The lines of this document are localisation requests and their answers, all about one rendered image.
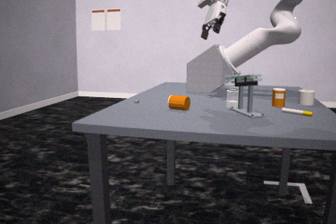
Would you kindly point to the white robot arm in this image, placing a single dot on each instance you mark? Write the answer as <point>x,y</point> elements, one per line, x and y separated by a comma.
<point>286,30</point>

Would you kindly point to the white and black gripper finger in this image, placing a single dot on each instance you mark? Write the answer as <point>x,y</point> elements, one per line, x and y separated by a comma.
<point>218,22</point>
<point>205,31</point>

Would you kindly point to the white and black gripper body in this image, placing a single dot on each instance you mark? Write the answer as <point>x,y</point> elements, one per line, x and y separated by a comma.
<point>213,13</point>

